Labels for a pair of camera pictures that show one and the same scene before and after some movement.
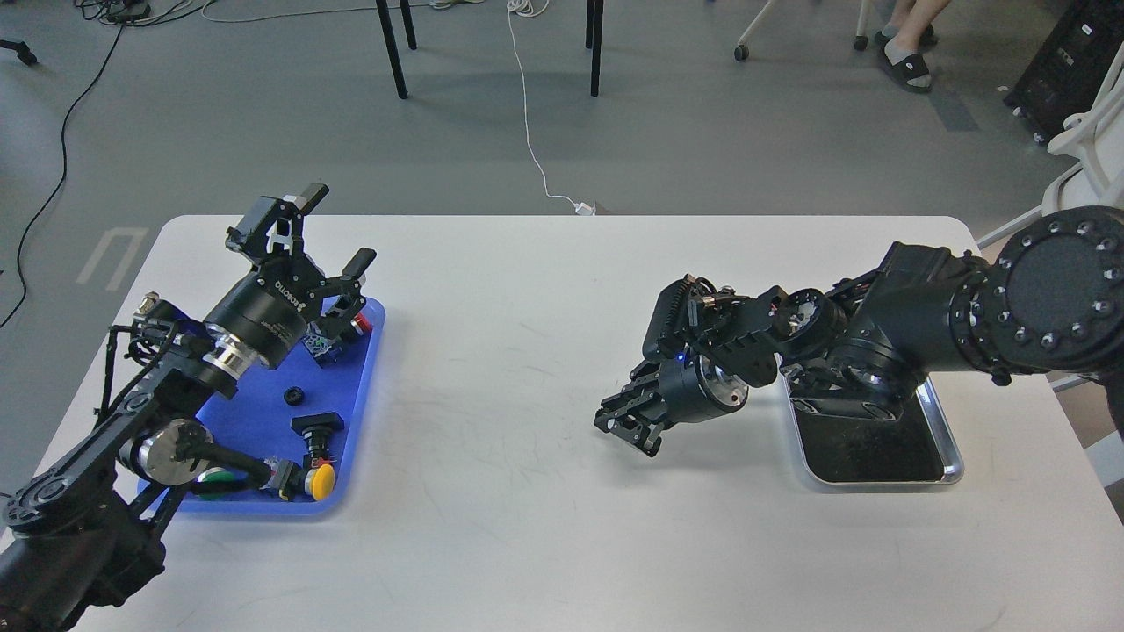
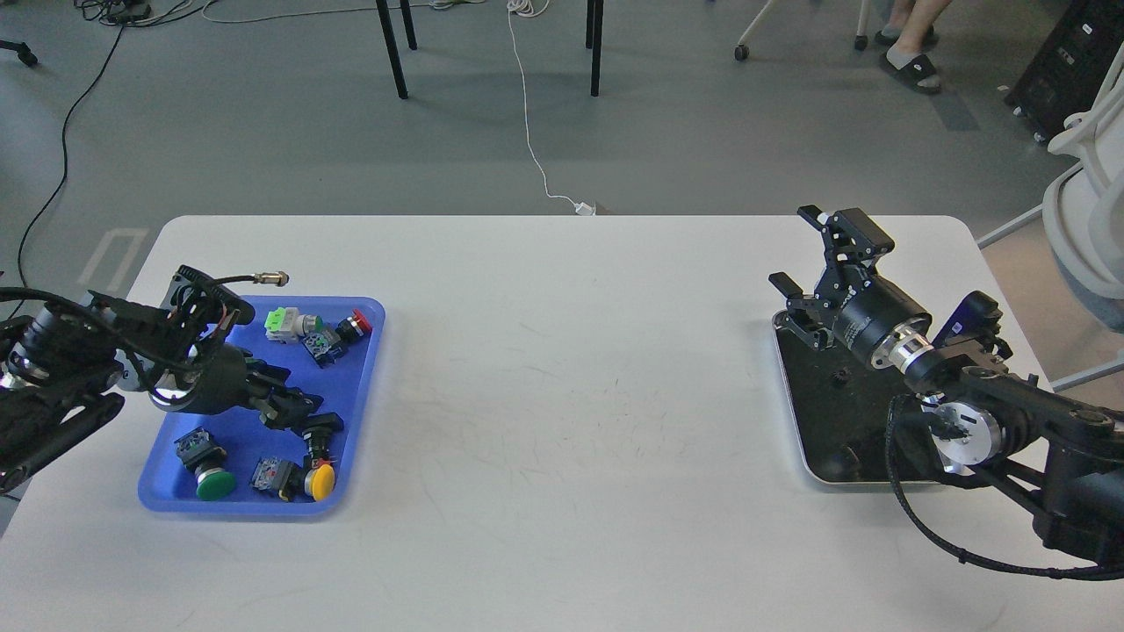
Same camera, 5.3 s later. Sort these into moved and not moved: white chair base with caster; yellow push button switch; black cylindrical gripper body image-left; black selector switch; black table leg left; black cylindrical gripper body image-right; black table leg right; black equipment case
Moved: black cylindrical gripper body image-left; black cylindrical gripper body image-right
Not moved: white chair base with caster; black selector switch; black table leg left; black table leg right; yellow push button switch; black equipment case
